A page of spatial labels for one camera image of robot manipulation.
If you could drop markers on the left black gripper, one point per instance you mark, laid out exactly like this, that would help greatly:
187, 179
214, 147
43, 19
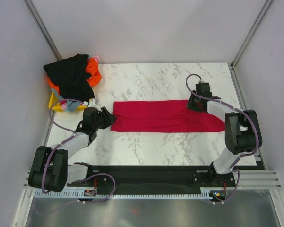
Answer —
109, 118

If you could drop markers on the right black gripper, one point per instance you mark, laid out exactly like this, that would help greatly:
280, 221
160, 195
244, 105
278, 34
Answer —
190, 104

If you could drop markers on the crimson red t shirt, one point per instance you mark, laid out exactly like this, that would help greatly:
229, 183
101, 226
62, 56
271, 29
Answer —
171, 116

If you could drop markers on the yellow plastic basket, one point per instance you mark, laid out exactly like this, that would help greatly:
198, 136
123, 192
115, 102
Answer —
53, 104

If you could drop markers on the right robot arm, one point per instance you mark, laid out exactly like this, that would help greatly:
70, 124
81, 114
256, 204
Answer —
242, 136

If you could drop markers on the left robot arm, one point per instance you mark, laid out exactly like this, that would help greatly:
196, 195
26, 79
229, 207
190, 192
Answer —
50, 170

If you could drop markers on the grey blue garment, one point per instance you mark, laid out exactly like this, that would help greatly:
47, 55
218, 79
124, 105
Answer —
71, 105

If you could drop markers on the orange t shirt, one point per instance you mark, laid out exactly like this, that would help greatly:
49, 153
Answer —
92, 68

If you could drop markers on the black t shirt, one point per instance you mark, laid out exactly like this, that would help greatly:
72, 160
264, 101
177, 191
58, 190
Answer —
71, 77

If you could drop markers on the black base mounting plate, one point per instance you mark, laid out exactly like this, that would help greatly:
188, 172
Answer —
143, 179

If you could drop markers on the pink garment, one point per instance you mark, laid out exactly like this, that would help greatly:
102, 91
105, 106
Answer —
96, 58

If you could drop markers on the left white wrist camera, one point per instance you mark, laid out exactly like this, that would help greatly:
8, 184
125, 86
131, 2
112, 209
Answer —
92, 103

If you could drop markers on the white slotted cable duct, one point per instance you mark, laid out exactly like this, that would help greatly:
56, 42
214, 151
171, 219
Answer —
82, 193

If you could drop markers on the right aluminium rail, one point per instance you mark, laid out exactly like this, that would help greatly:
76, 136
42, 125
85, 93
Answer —
258, 180

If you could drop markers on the right aluminium frame post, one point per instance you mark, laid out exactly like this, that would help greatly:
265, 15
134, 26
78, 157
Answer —
255, 26

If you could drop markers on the aluminium frame post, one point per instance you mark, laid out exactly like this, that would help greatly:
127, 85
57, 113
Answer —
255, 26
41, 25

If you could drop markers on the left aluminium frame post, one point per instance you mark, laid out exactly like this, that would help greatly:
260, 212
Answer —
41, 25

